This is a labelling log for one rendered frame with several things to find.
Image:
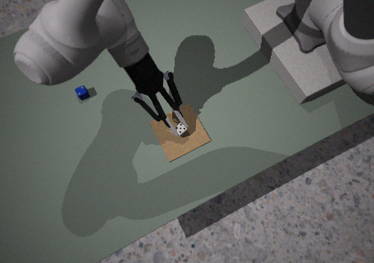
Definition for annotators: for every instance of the white die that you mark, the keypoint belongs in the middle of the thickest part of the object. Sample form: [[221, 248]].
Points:
[[181, 129]]

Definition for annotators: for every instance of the blue die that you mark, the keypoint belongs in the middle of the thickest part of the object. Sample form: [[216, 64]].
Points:
[[82, 92]]

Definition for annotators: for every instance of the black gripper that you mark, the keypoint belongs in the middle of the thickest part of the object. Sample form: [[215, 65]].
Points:
[[139, 74]]

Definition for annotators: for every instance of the tan mottled mat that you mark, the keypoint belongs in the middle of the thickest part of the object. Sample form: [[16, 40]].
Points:
[[174, 146]]

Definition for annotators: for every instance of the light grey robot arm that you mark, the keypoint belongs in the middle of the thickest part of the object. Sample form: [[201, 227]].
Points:
[[64, 39]]

